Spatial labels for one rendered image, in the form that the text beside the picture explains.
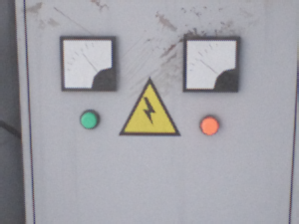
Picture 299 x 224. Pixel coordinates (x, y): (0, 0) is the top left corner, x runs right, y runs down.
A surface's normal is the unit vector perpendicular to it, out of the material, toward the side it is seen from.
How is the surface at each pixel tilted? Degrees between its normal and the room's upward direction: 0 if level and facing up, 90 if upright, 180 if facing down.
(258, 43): 90
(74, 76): 90
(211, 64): 90
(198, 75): 90
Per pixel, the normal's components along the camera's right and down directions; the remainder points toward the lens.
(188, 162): -0.04, 0.20
